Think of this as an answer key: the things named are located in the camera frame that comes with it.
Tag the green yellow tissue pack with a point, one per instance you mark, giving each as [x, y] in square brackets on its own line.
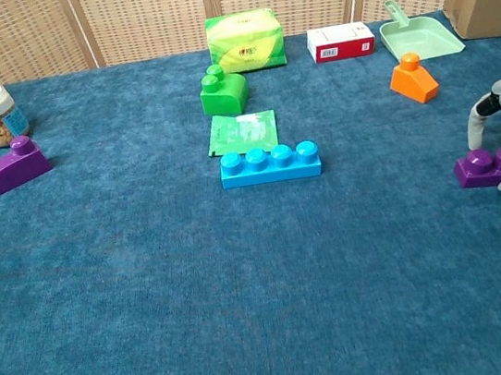
[244, 41]

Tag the blue table cloth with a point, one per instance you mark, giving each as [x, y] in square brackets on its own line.
[264, 288]

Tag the purple sloped brick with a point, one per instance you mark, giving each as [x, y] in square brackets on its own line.
[10, 172]

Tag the green sloped brick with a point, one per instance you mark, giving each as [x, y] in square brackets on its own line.
[224, 98]

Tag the orange sloped brick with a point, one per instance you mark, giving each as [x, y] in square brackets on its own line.
[413, 83]

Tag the mint green plastic dustpan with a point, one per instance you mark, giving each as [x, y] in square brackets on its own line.
[421, 40]

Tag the long blue four-stud brick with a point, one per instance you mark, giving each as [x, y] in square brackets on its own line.
[272, 172]

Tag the red and white carton box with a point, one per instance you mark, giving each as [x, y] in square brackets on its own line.
[340, 49]

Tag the woven bamboo folding screen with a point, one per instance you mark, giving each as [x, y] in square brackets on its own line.
[143, 20]

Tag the purple two-stud brick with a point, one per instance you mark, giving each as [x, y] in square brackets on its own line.
[477, 174]

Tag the green flat sachet packet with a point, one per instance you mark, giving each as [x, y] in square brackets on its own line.
[243, 132]

